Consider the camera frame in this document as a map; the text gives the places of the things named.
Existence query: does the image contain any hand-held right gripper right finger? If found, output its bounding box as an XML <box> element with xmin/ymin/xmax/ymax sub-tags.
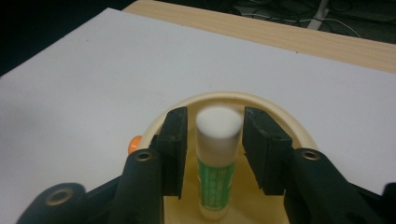
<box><xmin>242</xmin><ymin>105</ymin><xmax>385</xmax><ymax>224</ymax></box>

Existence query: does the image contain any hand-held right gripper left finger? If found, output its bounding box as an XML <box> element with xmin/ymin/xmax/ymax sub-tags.
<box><xmin>106</xmin><ymin>105</ymin><xmax>189</xmax><ymax>224</ymax></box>

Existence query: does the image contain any cream ribbed pen holder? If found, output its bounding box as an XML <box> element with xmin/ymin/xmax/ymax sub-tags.
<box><xmin>127</xmin><ymin>91</ymin><xmax>318</xmax><ymax>224</ymax></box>

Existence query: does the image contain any green and white glue stick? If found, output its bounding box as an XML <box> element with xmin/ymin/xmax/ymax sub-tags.
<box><xmin>195</xmin><ymin>105</ymin><xmax>244</xmax><ymax>220</ymax></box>

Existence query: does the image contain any white table mat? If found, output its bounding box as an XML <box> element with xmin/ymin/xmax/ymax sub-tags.
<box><xmin>0</xmin><ymin>7</ymin><xmax>396</xmax><ymax>224</ymax></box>

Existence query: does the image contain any white cable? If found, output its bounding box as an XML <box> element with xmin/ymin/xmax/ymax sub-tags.
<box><xmin>242</xmin><ymin>12</ymin><xmax>362</xmax><ymax>39</ymax></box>

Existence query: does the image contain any grey metal desk frame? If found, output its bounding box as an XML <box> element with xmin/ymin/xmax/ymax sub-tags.
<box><xmin>306</xmin><ymin>0</ymin><xmax>331</xmax><ymax>31</ymax></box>

